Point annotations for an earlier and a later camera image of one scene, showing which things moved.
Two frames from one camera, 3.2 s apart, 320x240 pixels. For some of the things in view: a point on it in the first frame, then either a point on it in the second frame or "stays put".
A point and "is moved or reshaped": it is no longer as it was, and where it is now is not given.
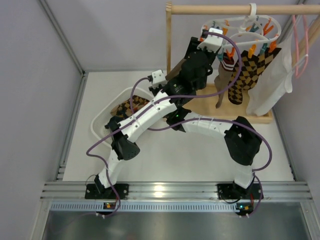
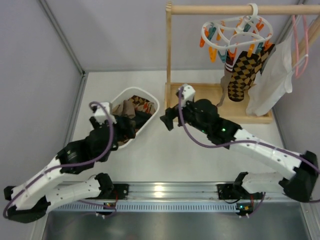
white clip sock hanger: (254, 32) is moved or reshaped
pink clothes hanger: (307, 46) stays put
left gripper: (191, 48) -> (122, 123)
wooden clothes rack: (202, 102) stays put
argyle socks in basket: (124, 108) stays put
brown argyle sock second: (250, 68) stays put
